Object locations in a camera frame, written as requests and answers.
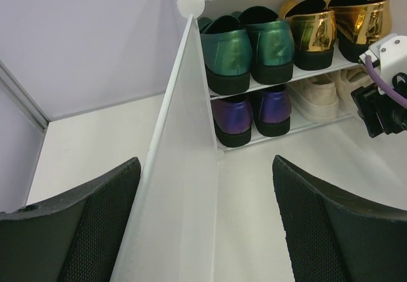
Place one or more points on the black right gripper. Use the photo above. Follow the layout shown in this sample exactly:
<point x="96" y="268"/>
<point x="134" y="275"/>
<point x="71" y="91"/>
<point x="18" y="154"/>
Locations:
<point x="380" y="113"/>

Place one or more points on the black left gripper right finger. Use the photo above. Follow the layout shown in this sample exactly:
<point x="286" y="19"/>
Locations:
<point x="334" y="235"/>

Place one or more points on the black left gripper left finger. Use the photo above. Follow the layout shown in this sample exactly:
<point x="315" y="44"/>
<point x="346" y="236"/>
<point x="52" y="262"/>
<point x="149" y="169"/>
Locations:
<point x="73" y="236"/>

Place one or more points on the beige sneaker front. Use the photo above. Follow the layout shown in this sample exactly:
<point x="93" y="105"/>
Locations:
<point x="348" y="80"/>

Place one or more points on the beige sneaker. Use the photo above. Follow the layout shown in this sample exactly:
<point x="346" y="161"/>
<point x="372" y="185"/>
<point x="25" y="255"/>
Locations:
<point x="315" y="98"/>
<point x="348" y="80"/>

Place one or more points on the gold pointed shoe front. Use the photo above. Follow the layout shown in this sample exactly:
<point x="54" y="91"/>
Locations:
<point x="359" y="24"/>

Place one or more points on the gold pointed shoe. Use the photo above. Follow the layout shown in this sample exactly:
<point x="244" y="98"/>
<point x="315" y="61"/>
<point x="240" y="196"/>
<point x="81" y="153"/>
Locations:
<point x="313" y="27"/>
<point x="359" y="24"/>

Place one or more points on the white cabinet door panel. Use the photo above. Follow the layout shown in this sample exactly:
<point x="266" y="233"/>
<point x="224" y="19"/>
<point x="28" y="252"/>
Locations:
<point x="170" y="232"/>

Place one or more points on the purple loafer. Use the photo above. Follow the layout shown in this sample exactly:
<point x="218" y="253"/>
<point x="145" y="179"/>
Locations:
<point x="271" y="109"/>
<point x="232" y="120"/>

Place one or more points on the green loafer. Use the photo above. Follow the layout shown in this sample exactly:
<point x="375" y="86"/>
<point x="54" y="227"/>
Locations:
<point x="272" y="45"/>
<point x="227" y="54"/>

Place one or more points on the white plastic shoe cabinet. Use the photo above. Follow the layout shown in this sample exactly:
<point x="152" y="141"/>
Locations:
<point x="214" y="9"/>

